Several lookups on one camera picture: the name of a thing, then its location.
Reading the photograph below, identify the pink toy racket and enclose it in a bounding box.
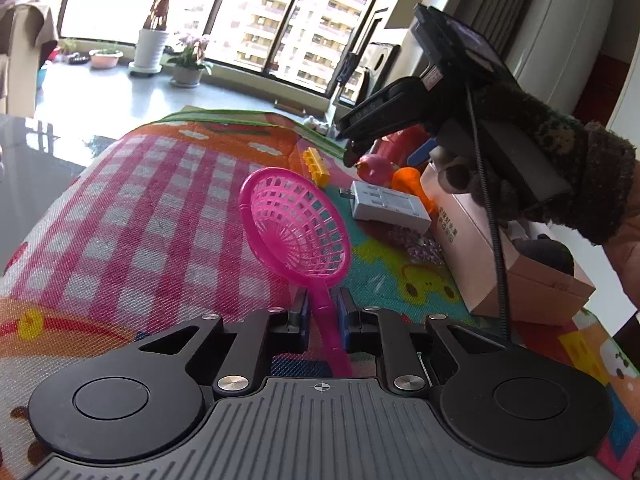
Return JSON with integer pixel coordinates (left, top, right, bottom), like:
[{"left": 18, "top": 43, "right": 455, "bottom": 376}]
[{"left": 238, "top": 167, "right": 352, "bottom": 377}]

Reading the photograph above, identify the gloved right hand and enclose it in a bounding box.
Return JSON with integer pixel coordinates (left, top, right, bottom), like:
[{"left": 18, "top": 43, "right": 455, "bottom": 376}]
[{"left": 437, "top": 84, "right": 639, "bottom": 245}]

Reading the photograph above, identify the purple crystal toy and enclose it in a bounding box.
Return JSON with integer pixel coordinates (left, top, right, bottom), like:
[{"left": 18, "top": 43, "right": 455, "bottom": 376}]
[{"left": 388, "top": 226, "right": 445, "bottom": 266}]

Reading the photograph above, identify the white air conditioner unit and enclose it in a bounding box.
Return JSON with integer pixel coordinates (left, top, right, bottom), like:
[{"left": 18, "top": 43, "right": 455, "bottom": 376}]
[{"left": 506, "top": 0, "right": 614, "bottom": 114}]

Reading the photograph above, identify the white charger box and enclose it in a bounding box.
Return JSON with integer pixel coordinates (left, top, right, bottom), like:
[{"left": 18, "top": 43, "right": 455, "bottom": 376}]
[{"left": 338, "top": 181, "right": 432, "bottom": 234}]

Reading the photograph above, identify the pink toy pig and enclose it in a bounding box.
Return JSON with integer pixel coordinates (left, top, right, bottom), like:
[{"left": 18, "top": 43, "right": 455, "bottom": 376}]
[{"left": 355, "top": 154, "right": 396, "bottom": 188}]

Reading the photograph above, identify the colourful play mat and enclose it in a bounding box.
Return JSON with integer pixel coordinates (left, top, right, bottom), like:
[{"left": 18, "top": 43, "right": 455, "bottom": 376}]
[{"left": 1, "top": 110, "right": 639, "bottom": 479}]

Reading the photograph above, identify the yellow toy block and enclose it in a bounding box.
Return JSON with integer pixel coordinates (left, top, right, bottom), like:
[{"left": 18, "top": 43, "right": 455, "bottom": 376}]
[{"left": 302, "top": 146, "right": 331, "bottom": 188}]

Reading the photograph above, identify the pink cardboard box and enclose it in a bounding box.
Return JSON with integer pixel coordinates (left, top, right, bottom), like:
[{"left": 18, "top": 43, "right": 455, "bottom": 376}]
[{"left": 418, "top": 161, "right": 597, "bottom": 328}]

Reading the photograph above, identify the pink flower pot plant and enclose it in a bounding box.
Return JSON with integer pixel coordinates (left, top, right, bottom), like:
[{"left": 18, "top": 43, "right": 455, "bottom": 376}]
[{"left": 167, "top": 35, "right": 213, "bottom": 89}]

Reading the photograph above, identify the tall plant in white pot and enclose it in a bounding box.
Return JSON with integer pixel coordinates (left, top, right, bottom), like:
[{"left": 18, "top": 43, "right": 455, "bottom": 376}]
[{"left": 129, "top": 0, "right": 170, "bottom": 76}]

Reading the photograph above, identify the pink basin planter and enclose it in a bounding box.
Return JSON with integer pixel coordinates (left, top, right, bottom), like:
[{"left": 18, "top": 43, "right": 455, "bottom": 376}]
[{"left": 89, "top": 49, "right": 124, "bottom": 70}]

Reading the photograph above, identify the beige sofa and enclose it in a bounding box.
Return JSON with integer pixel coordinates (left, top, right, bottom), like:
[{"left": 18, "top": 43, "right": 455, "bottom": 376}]
[{"left": 1, "top": 0, "right": 58, "bottom": 117}]

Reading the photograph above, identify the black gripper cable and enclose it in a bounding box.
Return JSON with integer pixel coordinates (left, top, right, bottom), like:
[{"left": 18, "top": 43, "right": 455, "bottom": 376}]
[{"left": 464, "top": 84, "right": 512, "bottom": 346}]

